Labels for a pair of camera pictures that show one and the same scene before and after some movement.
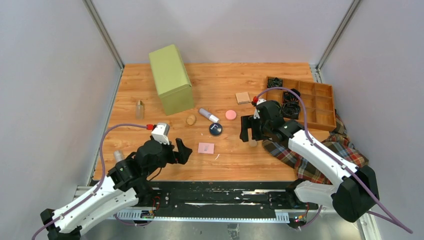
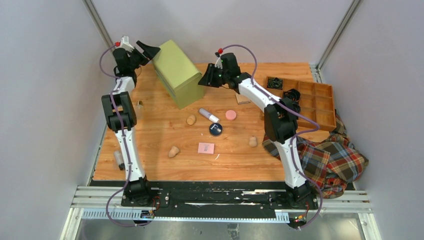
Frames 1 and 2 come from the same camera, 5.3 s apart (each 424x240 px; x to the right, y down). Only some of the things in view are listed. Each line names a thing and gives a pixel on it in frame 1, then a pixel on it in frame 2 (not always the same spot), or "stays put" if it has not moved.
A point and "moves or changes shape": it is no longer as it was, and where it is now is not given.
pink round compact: (230, 115) stays put
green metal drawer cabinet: (172, 79) moves or changes shape
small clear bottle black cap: (118, 155) stays put
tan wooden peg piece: (253, 143) stays put
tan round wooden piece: (191, 120) stays put
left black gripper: (182, 156) -> (150, 52)
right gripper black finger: (249, 122) -> (213, 77)
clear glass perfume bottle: (140, 110) stays put
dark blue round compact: (215, 129) stays put
